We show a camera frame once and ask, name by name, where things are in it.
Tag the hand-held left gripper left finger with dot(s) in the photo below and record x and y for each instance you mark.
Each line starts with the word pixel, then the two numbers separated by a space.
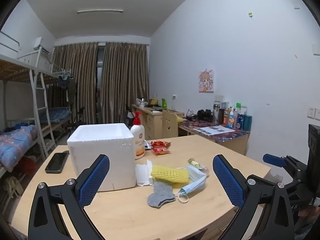
pixel 93 180

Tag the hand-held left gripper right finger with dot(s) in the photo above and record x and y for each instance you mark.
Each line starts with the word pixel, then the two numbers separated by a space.
pixel 230 180

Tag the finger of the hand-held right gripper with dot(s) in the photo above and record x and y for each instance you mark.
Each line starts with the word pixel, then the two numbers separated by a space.
pixel 298 183
pixel 273 159

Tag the white foam box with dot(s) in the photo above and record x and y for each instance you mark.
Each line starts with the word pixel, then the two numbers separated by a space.
pixel 105 152

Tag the blue face mask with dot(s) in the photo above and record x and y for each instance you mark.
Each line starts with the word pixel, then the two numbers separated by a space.
pixel 195 180

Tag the white foam sheet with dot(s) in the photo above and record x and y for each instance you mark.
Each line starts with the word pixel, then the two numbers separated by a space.
pixel 150 170

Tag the yellow foam fruit net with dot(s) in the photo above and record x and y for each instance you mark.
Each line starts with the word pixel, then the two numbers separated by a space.
pixel 170 173

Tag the grey sock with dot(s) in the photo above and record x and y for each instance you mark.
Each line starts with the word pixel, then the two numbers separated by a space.
pixel 160 195

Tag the person's right hand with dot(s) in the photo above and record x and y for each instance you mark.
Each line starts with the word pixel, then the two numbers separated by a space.
pixel 310 213

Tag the black smartphone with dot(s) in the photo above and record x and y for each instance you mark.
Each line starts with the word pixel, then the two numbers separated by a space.
pixel 57 162

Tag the teal box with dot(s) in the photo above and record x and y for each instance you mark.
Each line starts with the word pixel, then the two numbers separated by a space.
pixel 247 123

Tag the blue bottle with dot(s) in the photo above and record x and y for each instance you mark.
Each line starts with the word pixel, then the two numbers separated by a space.
pixel 240 122

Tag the printed paper sheets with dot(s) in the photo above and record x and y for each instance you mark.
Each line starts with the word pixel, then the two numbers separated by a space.
pixel 215 130

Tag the white bottle with green cap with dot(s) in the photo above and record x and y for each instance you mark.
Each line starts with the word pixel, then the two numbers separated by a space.
pixel 237 115

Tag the white lotion pump bottle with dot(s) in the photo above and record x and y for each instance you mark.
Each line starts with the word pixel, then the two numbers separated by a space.
pixel 138 140

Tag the colourful carton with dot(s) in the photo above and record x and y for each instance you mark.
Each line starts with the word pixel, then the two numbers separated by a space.
pixel 226 118

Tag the black folding chair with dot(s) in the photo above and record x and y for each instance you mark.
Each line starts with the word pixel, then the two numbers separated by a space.
pixel 77 118

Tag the blue white packet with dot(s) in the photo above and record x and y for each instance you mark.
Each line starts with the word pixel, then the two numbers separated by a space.
pixel 147 145

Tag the red cloth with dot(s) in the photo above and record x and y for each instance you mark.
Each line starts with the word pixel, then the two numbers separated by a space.
pixel 26 166

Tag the black headphones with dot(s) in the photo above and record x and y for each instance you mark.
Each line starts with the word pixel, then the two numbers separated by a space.
pixel 205 115

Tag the white metal bunk bed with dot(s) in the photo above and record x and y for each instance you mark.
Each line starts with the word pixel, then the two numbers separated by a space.
pixel 25 70
pixel 60 115

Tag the red snack packet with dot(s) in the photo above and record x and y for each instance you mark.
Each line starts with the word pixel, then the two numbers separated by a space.
pixel 161 151
pixel 160 143

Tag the black tripod stand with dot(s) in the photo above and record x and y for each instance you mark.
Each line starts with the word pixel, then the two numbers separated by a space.
pixel 128 115

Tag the blue checked mattress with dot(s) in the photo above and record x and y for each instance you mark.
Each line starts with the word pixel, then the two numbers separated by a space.
pixel 58 113

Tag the yellow cloth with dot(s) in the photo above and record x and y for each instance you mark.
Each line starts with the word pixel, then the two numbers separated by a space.
pixel 181 119

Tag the wooden desk with drawers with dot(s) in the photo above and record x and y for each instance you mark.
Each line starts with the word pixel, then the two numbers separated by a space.
pixel 150 122

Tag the wooden chair with smiley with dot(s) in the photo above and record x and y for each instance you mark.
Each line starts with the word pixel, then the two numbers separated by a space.
pixel 170 125

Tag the beige cloth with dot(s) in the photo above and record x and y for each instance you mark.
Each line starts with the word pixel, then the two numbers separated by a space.
pixel 11 187

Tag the blue plaid blanket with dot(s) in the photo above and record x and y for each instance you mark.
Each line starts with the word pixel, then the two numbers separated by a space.
pixel 17 142

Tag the white bunk bed ladder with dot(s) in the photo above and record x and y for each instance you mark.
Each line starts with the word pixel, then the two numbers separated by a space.
pixel 41 110

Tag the dark hanging clothes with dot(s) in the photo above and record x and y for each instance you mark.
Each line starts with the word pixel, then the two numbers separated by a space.
pixel 66 85

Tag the brown curtain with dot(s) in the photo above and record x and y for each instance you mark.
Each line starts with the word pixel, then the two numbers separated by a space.
pixel 77 80
pixel 125 80

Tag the blue clothes hangers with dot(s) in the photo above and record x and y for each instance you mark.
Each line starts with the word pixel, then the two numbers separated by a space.
pixel 63 73

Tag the white air conditioner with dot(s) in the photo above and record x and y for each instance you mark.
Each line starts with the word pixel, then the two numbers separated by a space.
pixel 41 45

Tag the ceiling tube light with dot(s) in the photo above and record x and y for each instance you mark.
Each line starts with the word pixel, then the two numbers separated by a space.
pixel 100 11

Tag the white double wall socket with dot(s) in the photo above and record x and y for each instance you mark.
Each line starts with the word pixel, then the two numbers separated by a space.
pixel 313 112

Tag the cartoon wall poster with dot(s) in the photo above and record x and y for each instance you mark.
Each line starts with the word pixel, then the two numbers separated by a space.
pixel 206 80

